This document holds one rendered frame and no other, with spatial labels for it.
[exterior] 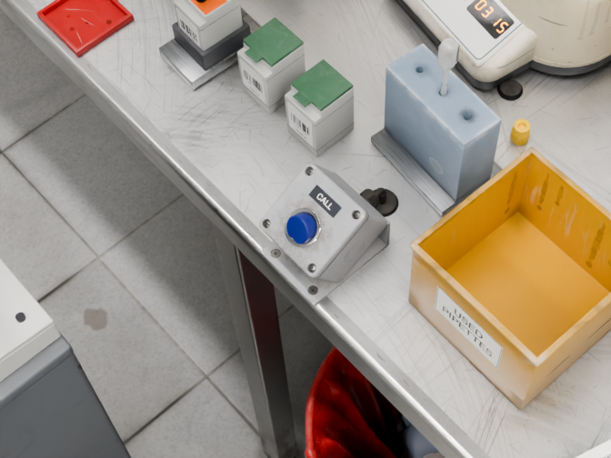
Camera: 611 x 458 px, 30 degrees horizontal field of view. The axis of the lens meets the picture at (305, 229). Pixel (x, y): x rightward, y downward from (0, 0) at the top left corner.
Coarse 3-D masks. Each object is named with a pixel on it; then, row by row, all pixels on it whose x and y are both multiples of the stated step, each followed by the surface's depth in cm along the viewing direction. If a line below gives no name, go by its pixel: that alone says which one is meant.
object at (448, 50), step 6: (444, 42) 88; (450, 42) 88; (456, 42) 88; (438, 48) 88; (444, 48) 88; (450, 48) 88; (456, 48) 88; (438, 54) 89; (444, 54) 88; (450, 54) 88; (456, 54) 89; (438, 60) 90; (444, 60) 89; (450, 60) 89; (456, 60) 90; (444, 66) 89; (450, 66) 89
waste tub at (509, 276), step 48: (480, 192) 89; (528, 192) 95; (576, 192) 88; (432, 240) 88; (480, 240) 97; (528, 240) 97; (576, 240) 93; (432, 288) 89; (480, 288) 95; (528, 288) 95; (576, 288) 94; (480, 336) 87; (528, 336) 92; (576, 336) 85; (528, 384) 85
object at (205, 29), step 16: (176, 0) 103; (192, 0) 102; (208, 0) 102; (224, 0) 102; (176, 16) 105; (192, 16) 102; (208, 16) 102; (224, 16) 103; (240, 16) 105; (192, 32) 104; (208, 32) 103; (224, 32) 105
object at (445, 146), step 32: (416, 64) 95; (416, 96) 93; (448, 96) 93; (384, 128) 103; (416, 128) 97; (448, 128) 92; (480, 128) 92; (416, 160) 101; (448, 160) 95; (480, 160) 95; (448, 192) 99
